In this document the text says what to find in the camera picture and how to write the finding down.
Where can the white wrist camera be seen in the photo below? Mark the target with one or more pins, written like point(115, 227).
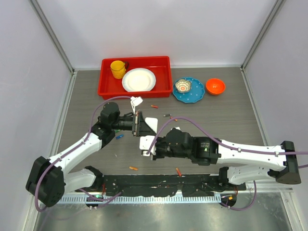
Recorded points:
point(135, 101)
point(147, 146)

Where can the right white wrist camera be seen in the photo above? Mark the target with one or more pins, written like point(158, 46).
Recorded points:
point(147, 146)

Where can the orange plastic bowl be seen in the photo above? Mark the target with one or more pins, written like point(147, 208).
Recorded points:
point(215, 86)

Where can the red plastic tray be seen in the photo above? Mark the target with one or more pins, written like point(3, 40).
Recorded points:
point(109, 87)

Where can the white paper plate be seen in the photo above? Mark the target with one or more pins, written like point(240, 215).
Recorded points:
point(139, 80)

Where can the yellow mug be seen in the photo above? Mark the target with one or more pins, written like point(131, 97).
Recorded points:
point(119, 68)

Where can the white remote control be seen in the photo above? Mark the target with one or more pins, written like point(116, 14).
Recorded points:
point(153, 124)

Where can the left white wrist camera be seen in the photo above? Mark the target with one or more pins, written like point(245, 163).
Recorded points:
point(135, 101)

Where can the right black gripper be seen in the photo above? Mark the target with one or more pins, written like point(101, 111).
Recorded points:
point(157, 156)

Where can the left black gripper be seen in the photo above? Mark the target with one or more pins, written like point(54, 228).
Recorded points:
point(141, 128)

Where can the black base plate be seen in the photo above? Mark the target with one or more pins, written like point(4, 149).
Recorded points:
point(191, 185)

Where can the small patterned bowl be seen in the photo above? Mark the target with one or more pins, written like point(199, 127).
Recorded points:
point(183, 85)

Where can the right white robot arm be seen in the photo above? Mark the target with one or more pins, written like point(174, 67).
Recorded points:
point(240, 163)

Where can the blue dotted plate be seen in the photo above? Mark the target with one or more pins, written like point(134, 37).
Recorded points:
point(194, 95)

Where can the slotted cable duct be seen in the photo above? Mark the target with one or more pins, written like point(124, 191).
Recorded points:
point(176, 199)

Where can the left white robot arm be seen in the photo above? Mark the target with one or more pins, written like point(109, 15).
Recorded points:
point(51, 178)

